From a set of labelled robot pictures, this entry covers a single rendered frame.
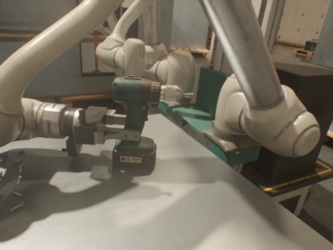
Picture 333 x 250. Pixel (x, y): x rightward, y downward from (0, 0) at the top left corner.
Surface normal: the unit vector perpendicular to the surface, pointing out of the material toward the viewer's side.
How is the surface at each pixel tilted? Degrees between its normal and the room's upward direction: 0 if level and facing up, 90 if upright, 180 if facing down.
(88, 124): 0
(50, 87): 90
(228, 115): 94
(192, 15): 90
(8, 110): 62
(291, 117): 80
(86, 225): 0
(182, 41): 90
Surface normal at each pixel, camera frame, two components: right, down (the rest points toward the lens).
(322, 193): 0.08, -0.90
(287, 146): -0.48, 0.53
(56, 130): -0.01, 0.42
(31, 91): 0.45, 0.40
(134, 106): -0.04, 0.61
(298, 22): -0.89, 0.12
